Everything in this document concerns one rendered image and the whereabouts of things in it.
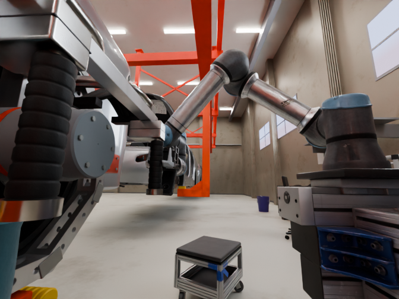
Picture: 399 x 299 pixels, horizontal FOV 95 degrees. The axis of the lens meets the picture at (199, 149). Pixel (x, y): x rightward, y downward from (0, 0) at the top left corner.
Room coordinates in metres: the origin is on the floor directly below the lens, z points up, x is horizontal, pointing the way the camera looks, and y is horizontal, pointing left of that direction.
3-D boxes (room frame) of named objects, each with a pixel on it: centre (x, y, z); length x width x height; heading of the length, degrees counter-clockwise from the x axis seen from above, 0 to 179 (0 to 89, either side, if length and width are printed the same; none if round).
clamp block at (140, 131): (0.50, 0.15, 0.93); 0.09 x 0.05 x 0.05; 86
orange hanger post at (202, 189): (4.01, 0.11, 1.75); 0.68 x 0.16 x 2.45; 86
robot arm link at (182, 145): (0.78, 0.10, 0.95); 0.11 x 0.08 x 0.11; 166
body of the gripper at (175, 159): (0.64, 0.11, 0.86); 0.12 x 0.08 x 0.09; 176
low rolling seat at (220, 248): (1.46, -0.10, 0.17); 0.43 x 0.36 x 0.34; 149
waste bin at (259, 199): (5.76, -1.95, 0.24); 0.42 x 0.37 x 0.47; 179
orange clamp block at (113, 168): (0.66, 0.35, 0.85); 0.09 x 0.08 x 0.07; 176
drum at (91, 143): (0.34, 0.29, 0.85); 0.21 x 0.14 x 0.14; 86
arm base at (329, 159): (0.53, -0.44, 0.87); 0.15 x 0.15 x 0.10
